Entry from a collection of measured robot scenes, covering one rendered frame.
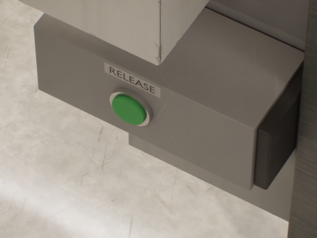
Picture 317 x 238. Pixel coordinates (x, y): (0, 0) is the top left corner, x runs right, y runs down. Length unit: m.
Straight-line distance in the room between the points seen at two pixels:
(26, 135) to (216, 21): 1.44
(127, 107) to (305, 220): 0.19
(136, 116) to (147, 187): 1.36
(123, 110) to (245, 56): 0.10
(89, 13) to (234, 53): 0.22
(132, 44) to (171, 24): 0.03
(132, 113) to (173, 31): 0.22
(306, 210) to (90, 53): 0.23
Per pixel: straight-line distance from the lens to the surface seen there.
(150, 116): 1.50
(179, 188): 2.86
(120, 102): 1.50
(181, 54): 1.49
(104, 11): 1.29
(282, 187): 1.65
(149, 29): 1.27
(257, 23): 1.50
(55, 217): 2.84
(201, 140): 1.49
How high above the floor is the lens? 2.34
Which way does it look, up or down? 53 degrees down
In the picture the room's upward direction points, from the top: straight up
